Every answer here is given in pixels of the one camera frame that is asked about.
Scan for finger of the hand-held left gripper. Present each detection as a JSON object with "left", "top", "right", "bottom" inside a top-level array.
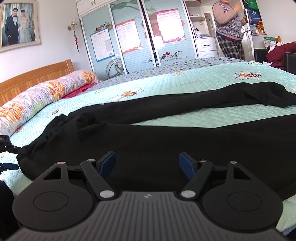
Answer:
[
  {"left": 0, "top": 162, "right": 19, "bottom": 171},
  {"left": 0, "top": 145, "right": 27, "bottom": 155}
]

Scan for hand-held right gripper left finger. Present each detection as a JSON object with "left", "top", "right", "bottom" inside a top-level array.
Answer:
[{"left": 41, "top": 151, "right": 116, "bottom": 201}]

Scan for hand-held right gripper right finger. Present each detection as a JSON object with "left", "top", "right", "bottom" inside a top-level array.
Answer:
[{"left": 178, "top": 151, "right": 254, "bottom": 201}]

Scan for black pants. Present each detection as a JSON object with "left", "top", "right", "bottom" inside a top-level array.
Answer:
[{"left": 16, "top": 81, "right": 296, "bottom": 200}]

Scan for person's dark clothing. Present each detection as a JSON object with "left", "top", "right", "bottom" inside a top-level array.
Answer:
[{"left": 0, "top": 180, "right": 19, "bottom": 232}]

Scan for floral rolled duvet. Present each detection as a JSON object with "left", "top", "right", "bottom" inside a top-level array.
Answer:
[{"left": 0, "top": 69, "right": 100, "bottom": 138}]

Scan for wooden headboard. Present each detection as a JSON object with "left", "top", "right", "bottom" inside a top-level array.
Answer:
[{"left": 0, "top": 59, "right": 75, "bottom": 107}]

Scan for red cloth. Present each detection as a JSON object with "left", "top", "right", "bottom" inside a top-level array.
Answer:
[{"left": 61, "top": 83, "right": 97, "bottom": 100}]

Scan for mint bee print quilt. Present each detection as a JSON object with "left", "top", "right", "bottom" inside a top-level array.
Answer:
[{"left": 0, "top": 61, "right": 296, "bottom": 237}]

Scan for lilac dotted bedsheet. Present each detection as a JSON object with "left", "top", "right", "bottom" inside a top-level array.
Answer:
[{"left": 99, "top": 56, "right": 262, "bottom": 82}]

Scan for sliding door wardrobe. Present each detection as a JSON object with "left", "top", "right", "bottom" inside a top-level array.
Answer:
[{"left": 78, "top": 0, "right": 200, "bottom": 81}]

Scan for white chart poster blue border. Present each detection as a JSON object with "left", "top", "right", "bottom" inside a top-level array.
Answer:
[{"left": 90, "top": 31, "right": 116, "bottom": 63}]

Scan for framed wedding photo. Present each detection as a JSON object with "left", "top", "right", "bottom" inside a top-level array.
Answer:
[{"left": 0, "top": 0, "right": 41, "bottom": 54}]

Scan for white shelf unit with drawers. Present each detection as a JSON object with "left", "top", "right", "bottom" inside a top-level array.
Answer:
[{"left": 184, "top": 0, "right": 219, "bottom": 59}]

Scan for red hanging ornament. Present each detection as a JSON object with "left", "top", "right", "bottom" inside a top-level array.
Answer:
[{"left": 73, "top": 31, "right": 80, "bottom": 54}]

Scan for orange border poster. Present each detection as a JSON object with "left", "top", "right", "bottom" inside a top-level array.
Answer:
[{"left": 114, "top": 20, "right": 143, "bottom": 55}]

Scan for wooden letter decoration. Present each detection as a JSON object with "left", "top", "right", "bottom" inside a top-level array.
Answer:
[{"left": 95, "top": 22, "right": 114, "bottom": 32}]

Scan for white door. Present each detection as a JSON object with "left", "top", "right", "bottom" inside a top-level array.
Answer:
[{"left": 240, "top": 0, "right": 255, "bottom": 62}]

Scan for pink border poster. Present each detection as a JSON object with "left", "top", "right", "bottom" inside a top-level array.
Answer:
[{"left": 153, "top": 8, "right": 187, "bottom": 44}]

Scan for black armchair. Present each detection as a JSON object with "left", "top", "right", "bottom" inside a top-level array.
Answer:
[{"left": 253, "top": 48, "right": 296, "bottom": 75}]

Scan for dark red padded jacket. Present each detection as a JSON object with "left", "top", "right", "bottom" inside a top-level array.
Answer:
[{"left": 265, "top": 42, "right": 296, "bottom": 70}]

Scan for green white carton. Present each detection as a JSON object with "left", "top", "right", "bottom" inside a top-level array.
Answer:
[{"left": 263, "top": 36, "right": 277, "bottom": 48}]

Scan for orange snack packets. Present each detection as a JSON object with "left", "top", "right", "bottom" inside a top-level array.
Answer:
[{"left": 249, "top": 20, "right": 265, "bottom": 35}]

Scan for white overhead cabinets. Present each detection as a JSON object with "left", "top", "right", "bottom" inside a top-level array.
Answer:
[{"left": 75, "top": 0, "right": 130, "bottom": 17}]

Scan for blue bag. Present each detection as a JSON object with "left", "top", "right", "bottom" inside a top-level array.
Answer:
[{"left": 246, "top": 8, "right": 262, "bottom": 24}]

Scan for wall lamp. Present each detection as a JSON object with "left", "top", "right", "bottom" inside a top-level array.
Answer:
[{"left": 67, "top": 18, "right": 78, "bottom": 32}]

